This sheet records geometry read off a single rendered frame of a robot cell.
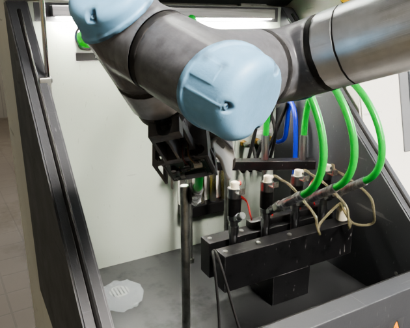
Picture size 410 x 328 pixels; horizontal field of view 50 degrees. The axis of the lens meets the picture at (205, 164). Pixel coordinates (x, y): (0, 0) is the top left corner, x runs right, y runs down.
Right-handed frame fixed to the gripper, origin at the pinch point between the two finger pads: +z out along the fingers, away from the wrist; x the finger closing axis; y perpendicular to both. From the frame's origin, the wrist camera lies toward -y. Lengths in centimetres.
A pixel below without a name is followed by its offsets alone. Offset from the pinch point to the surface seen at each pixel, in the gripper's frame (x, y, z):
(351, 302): 18.8, 17.9, 24.3
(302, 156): 15.9, -18.4, 35.4
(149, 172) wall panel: -21.3, -19.7, 32.4
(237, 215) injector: 0.8, -0.5, 22.6
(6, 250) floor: -177, -70, 181
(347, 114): 24.1, -11.9, 11.8
